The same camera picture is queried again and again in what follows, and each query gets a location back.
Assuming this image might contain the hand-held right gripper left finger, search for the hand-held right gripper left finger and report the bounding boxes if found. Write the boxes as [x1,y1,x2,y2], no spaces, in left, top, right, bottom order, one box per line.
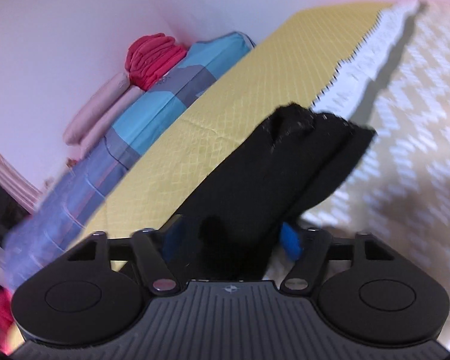
[65,215,202,296]

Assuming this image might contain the black pants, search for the black pants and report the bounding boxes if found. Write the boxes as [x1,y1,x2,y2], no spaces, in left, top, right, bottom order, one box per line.
[165,101,378,280]

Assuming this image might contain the yellow and beige patchwork bedspread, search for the yellow and beige patchwork bedspread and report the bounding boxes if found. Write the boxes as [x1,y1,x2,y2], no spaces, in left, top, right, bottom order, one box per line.
[7,0,450,350]

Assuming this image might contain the small pile of red clothes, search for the small pile of red clothes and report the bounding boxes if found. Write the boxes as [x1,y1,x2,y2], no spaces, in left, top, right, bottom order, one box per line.
[0,287,18,333]

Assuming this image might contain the dark window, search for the dark window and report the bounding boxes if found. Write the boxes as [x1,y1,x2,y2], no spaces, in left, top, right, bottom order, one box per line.
[0,169,33,249]

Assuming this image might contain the stack of red folded clothes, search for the stack of red folded clothes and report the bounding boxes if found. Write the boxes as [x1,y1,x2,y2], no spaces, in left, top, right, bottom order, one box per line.
[124,34,188,92]

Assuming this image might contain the pink curtain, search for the pink curtain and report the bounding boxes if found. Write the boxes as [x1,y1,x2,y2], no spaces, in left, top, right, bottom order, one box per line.
[0,137,43,211]

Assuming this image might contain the blue plaid folded quilt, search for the blue plaid folded quilt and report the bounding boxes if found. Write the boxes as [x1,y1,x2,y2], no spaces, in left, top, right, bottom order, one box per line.
[2,32,256,290]

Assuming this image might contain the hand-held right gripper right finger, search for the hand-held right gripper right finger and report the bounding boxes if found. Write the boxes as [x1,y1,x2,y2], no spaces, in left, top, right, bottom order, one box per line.
[280,223,397,292]

